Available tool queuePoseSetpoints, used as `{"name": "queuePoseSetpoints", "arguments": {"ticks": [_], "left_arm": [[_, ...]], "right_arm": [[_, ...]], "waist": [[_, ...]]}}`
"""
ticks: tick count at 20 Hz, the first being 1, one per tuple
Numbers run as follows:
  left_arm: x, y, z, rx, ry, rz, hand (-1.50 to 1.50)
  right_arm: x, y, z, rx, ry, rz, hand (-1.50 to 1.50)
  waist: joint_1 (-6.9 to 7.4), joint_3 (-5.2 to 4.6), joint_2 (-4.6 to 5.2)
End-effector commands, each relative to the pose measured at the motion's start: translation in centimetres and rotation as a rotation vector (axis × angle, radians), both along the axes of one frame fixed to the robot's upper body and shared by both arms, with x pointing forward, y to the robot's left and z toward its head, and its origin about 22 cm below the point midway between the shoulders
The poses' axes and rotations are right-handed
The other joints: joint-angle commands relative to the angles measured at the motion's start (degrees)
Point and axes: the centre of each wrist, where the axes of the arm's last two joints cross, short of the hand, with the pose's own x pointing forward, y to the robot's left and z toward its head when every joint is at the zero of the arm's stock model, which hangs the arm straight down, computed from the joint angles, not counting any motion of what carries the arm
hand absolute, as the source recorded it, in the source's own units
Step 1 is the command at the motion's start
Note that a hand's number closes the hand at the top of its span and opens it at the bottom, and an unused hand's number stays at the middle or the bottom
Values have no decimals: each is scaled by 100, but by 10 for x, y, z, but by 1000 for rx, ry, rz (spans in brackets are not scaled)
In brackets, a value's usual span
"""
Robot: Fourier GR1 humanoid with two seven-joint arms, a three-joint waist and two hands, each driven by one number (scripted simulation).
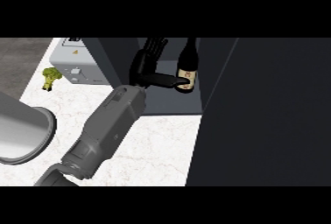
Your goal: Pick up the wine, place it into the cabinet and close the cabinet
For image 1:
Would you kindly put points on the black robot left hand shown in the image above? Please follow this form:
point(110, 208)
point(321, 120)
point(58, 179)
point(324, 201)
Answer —
point(144, 65)

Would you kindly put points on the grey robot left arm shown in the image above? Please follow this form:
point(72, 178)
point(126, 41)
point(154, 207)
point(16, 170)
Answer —
point(113, 116)

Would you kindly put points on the dark wine bottle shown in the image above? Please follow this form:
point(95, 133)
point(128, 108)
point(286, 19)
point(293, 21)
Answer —
point(188, 57)

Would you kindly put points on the dark grey cabinet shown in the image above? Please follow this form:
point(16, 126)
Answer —
point(172, 102)

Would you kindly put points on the dark grey cabinet door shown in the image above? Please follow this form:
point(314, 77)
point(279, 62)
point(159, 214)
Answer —
point(267, 116)

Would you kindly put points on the pale grey appliance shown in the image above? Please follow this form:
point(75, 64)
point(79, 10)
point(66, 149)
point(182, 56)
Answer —
point(69, 62)

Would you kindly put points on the green broccoli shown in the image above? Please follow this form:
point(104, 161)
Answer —
point(52, 74)

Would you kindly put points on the grey metal pot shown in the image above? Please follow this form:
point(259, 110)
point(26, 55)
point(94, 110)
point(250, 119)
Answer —
point(21, 128)

